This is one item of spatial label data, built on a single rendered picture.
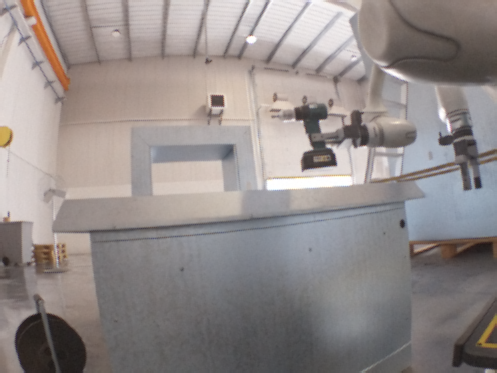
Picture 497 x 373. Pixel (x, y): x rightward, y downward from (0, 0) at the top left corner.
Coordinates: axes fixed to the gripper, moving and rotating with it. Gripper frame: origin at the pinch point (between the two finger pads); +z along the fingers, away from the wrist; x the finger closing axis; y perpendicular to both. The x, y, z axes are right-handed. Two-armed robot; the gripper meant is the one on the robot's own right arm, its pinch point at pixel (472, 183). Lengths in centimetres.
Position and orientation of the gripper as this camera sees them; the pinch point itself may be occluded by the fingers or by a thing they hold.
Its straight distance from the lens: 96.5
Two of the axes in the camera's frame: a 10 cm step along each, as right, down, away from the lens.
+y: 4.4, -1.7, -8.8
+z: 1.0, 9.9, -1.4
